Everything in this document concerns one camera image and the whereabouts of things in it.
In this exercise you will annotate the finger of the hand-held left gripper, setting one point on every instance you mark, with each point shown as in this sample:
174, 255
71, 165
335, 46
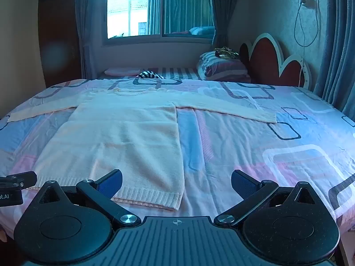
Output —
22, 179

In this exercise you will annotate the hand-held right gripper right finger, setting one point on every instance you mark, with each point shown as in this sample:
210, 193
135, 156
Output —
244, 183

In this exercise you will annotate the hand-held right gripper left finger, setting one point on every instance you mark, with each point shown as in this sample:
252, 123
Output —
111, 185

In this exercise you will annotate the cream knit sweater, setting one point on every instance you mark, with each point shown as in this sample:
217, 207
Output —
124, 133

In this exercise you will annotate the pink blue patterned blanket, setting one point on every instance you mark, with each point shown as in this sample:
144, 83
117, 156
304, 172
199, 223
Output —
263, 149

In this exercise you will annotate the pink cushion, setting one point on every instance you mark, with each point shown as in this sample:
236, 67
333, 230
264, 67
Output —
122, 71

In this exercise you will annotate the black white striped garment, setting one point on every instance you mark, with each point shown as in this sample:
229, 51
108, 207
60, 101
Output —
148, 75

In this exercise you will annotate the striped pillow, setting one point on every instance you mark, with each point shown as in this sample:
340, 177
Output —
222, 68

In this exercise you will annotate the red white headboard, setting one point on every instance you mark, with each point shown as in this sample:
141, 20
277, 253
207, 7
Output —
266, 58

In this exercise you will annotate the striped bed sheet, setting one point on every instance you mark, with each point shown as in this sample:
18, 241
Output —
177, 73

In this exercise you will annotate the gold patterned cloth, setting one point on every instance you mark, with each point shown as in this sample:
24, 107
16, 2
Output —
226, 52

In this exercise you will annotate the brown wooden wardrobe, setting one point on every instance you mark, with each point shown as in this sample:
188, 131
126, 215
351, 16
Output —
56, 33

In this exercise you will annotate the blue sheer curtain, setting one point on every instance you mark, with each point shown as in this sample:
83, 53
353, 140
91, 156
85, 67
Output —
223, 13
88, 27

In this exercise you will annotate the blue pleated curtain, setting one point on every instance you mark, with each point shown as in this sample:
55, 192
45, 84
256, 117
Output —
339, 47

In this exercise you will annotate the sliding glass window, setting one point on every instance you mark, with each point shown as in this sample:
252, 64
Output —
155, 8

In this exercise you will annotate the wall socket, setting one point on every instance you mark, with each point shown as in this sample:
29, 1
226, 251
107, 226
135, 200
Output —
307, 2

